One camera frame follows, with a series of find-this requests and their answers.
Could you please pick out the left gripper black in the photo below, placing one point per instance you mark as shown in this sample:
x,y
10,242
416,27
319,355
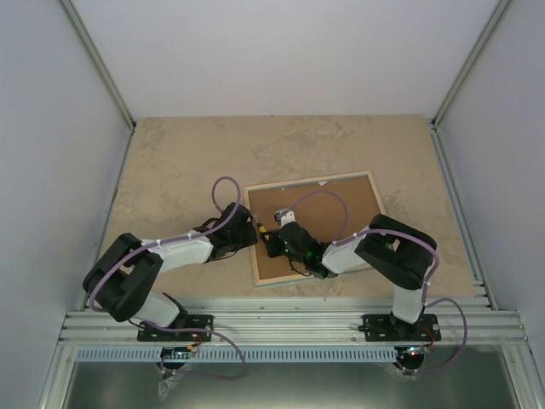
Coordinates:
x,y
251,239

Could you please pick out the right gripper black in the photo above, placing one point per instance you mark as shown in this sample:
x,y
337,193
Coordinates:
x,y
271,244

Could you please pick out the yellow handled screwdriver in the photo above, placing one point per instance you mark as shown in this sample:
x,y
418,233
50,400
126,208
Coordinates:
x,y
261,229

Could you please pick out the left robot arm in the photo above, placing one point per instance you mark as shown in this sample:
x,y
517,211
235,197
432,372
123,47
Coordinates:
x,y
121,282

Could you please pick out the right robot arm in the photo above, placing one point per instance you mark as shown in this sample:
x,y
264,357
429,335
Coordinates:
x,y
403,255

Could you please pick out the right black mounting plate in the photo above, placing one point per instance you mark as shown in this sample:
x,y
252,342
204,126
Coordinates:
x,y
387,328

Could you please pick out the black mounting plate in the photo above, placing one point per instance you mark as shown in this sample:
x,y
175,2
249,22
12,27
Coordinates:
x,y
188,328
387,328

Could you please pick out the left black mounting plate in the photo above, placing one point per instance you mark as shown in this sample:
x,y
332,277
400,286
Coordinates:
x,y
188,328

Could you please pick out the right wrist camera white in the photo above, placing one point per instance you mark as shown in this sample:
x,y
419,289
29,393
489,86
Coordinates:
x,y
284,217

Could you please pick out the brown frame backing board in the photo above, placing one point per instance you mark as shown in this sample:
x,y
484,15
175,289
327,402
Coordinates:
x,y
328,207

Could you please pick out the aluminium rail base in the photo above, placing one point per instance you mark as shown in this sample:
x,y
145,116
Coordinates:
x,y
306,321

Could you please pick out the slotted cable duct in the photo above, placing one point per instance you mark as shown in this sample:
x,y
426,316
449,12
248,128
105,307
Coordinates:
x,y
225,354

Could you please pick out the left aluminium corner post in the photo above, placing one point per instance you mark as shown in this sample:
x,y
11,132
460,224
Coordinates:
x,y
82,33

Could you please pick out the aluminium corner post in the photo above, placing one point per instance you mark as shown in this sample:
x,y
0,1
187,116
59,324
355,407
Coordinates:
x,y
478,49
82,33

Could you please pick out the right aluminium corner post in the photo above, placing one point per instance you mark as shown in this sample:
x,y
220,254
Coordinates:
x,y
478,49

